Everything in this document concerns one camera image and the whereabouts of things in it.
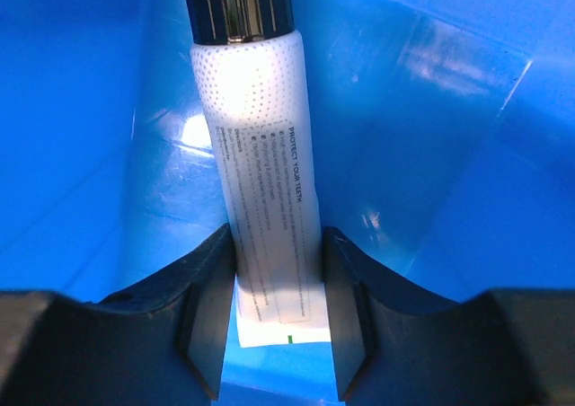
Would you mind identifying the white toothpaste tube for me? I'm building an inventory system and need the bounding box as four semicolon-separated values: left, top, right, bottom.
186;0;331;348

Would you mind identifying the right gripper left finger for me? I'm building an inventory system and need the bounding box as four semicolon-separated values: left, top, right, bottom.
1;225;235;405

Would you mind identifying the blue compartment bin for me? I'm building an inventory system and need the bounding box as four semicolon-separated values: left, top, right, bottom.
1;0;574;405

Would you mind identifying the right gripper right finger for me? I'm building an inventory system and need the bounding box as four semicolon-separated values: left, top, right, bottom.
323;227;574;405

